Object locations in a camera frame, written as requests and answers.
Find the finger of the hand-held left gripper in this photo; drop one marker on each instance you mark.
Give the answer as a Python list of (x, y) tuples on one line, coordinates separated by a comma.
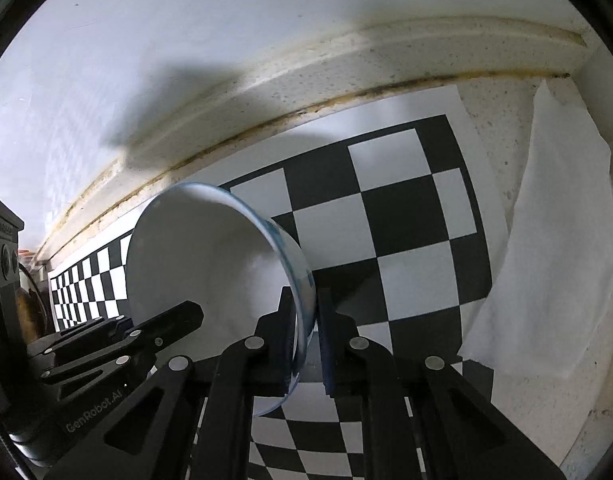
[(101, 367), (171, 320)]

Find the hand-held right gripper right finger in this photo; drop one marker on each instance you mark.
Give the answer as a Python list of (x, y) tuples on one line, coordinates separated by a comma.
[(327, 350)]

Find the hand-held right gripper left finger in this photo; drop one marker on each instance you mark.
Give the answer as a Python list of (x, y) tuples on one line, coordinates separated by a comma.
[(274, 330)]

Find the white bowl blue rim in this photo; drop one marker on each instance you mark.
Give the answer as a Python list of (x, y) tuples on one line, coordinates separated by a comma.
[(196, 260)]

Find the black white checkered tablecloth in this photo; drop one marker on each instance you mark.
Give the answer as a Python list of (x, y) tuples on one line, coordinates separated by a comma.
[(396, 220)]

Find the white paper towel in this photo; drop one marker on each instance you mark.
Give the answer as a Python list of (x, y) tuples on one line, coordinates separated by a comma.
[(551, 260)]

